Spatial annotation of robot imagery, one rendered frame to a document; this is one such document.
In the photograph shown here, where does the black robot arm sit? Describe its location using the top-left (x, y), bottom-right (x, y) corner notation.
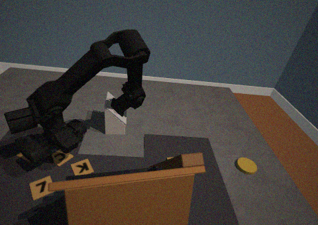
top-left (4, 29), bottom-right (150, 154)

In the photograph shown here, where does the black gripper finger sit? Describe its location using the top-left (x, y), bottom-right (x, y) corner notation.
top-left (44, 151), bottom-right (54, 163)

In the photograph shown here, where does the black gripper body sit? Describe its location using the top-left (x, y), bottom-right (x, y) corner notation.
top-left (20, 119), bottom-right (87, 163)

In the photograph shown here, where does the yellow round flat disc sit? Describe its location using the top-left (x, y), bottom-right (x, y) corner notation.
top-left (237, 157), bottom-right (257, 175)

